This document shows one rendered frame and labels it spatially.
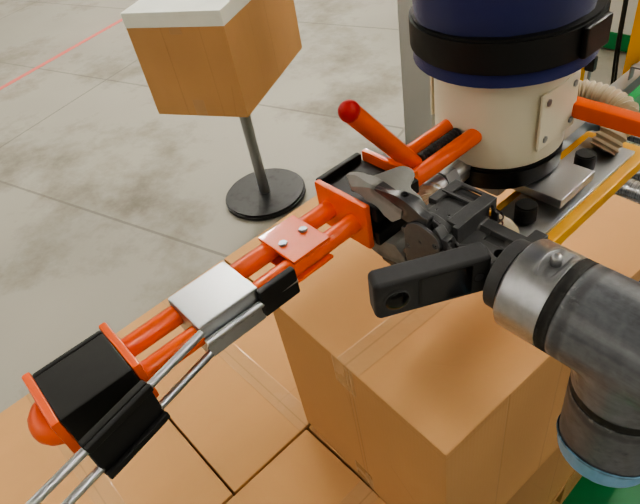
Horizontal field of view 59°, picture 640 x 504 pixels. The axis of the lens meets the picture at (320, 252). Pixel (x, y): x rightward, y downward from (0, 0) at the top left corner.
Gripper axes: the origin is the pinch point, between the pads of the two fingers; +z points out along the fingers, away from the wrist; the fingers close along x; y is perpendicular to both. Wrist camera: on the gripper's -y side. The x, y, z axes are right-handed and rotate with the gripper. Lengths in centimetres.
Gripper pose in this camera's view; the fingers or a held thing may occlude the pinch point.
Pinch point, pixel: (353, 207)
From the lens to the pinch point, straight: 64.7
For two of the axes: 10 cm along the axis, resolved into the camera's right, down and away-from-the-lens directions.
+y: 7.5, -5.3, 4.0
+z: -6.5, -4.4, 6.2
